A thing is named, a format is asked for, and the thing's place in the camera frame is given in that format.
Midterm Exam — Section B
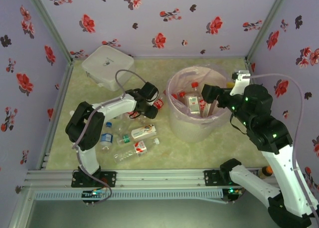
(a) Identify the clear crushed plastic bottle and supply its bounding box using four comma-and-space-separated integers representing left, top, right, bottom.
116, 110, 150, 135

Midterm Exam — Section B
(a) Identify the clear bottle green label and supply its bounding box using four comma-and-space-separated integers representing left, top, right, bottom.
116, 134, 133, 147

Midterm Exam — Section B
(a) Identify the controller board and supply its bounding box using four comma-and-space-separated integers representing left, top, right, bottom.
81, 187, 113, 207
222, 186, 244, 204

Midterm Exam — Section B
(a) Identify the white slotted cable duct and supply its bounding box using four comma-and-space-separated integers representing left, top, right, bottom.
33, 189, 224, 202

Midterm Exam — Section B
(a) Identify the left controller board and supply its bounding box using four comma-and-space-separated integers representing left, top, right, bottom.
81, 187, 113, 207

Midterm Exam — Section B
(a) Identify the white lidded plastic container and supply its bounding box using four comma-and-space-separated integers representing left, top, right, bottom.
81, 45, 137, 92

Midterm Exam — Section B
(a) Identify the white bottle colourful label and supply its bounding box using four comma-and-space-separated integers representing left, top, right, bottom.
131, 124, 158, 142

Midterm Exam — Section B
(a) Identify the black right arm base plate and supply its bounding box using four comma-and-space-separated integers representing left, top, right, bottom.
203, 170, 250, 187

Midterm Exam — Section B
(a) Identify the clear bottle red label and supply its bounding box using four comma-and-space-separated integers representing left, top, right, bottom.
198, 99, 212, 118

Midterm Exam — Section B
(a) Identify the aluminium front frame rail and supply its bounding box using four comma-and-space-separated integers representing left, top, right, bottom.
23, 168, 277, 189

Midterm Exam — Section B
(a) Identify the ribbed bottle red white label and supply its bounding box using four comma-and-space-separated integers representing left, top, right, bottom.
113, 137, 161, 165

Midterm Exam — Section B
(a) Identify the brown bottle orange cap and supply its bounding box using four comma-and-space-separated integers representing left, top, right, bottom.
258, 166, 274, 178

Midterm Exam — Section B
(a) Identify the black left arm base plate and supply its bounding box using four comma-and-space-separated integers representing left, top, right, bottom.
71, 171, 117, 188

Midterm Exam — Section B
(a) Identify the white translucent waste bin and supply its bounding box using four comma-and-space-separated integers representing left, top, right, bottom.
165, 65, 232, 144

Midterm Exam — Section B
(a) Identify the clear bottle blue label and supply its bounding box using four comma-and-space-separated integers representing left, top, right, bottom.
99, 122, 115, 154

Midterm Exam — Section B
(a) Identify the clear bottle white label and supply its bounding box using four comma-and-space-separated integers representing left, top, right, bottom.
185, 93, 202, 114

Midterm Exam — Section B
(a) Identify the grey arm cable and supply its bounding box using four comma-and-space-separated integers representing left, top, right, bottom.
248, 73, 319, 224
71, 69, 149, 175

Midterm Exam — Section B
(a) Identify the aluminium corner frame post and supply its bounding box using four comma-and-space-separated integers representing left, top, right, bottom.
246, 0, 293, 61
23, 0, 74, 63

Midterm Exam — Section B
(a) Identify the grey left arm cable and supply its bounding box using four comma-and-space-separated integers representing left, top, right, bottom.
71, 69, 149, 175

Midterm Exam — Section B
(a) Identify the grey right arm cable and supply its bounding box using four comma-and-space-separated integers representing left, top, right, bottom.
248, 73, 319, 224

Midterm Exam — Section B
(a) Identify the cola bottle red label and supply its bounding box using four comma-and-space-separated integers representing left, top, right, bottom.
150, 89, 167, 111

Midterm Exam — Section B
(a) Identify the right controller board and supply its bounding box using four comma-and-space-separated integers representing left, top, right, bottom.
222, 186, 244, 204

